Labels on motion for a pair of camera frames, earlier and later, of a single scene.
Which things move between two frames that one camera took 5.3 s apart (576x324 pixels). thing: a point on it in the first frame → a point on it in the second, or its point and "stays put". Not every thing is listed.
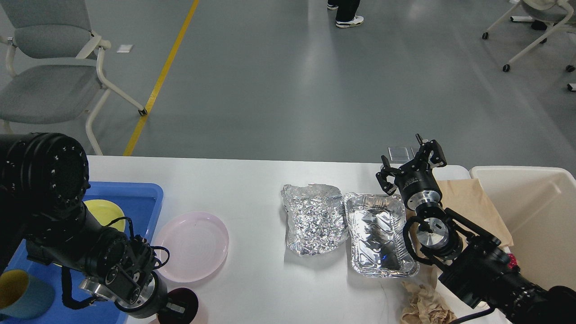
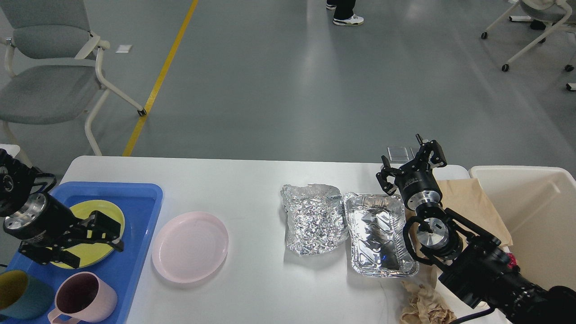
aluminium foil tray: [377, 245] stays put
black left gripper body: [151, 300] → [38, 219]
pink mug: [182, 307] → [81, 297]
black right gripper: [418, 185] stays put
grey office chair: [51, 55] stays put
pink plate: [198, 242] stays put
